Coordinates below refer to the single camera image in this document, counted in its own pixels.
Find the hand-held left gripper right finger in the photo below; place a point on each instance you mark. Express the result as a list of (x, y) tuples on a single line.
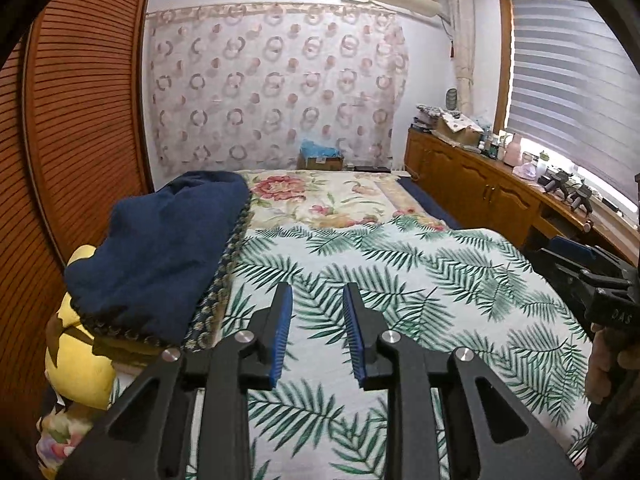
[(352, 330)]

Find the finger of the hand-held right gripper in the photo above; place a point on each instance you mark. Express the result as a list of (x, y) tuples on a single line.
[(560, 272), (572, 247)]

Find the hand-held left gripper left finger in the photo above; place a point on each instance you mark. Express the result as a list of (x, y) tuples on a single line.
[(282, 330)]

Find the navy printed t-shirt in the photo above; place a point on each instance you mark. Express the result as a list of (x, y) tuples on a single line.
[(160, 250)]

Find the person's right forearm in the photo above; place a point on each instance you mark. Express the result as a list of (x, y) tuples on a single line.
[(617, 435)]

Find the person's right hand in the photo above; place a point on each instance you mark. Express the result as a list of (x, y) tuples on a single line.
[(607, 370)]

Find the spare black hand-held gripper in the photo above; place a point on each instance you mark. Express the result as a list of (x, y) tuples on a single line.
[(581, 199), (557, 182)]

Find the navy medallion print cloth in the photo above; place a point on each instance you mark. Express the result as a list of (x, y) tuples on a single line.
[(215, 300)]

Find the palm leaf print bedsheet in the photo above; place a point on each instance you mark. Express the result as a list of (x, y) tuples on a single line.
[(400, 270)]

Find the pale pink pouch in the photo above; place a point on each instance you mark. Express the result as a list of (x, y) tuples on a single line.
[(525, 171)]

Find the pink jug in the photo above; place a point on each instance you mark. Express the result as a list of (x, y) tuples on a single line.
[(513, 152)]

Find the wooden sideboard cabinet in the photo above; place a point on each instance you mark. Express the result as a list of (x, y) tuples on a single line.
[(475, 180)]

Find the cluster of small bottles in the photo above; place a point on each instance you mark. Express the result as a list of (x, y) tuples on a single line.
[(492, 145)]

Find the floral print quilt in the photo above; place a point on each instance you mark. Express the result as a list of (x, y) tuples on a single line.
[(325, 200)]

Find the navy bed blanket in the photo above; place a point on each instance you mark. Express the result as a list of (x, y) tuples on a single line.
[(425, 200)]

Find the olive yellow folded cloth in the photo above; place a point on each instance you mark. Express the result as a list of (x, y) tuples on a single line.
[(125, 352)]

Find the grey striped window blind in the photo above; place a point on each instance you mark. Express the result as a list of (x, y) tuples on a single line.
[(575, 85)]

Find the flat black box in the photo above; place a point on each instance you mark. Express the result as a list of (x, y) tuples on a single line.
[(372, 168)]

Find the open cardboard box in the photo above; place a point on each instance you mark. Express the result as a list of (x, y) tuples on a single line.
[(457, 130)]

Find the small cardboard box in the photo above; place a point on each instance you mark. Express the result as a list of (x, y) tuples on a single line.
[(322, 163)]

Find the grey oval fan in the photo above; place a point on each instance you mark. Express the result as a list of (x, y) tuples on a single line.
[(452, 100)]

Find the stack of boxes with cloth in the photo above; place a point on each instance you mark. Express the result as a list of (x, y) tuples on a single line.
[(427, 119)]

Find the yellow plush toy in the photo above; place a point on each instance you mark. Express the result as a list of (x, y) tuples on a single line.
[(75, 375)]

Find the red tassel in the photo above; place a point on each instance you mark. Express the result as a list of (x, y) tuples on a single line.
[(452, 50)]

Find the beige tied curtain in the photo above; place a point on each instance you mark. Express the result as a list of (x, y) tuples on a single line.
[(461, 45)]

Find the circle print sheer curtain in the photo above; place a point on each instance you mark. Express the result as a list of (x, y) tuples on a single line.
[(275, 90)]

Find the pastel floral pillow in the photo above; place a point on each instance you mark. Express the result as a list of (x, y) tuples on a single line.
[(65, 435)]

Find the wooden louvered wardrobe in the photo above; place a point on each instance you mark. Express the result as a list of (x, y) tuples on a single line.
[(75, 110)]

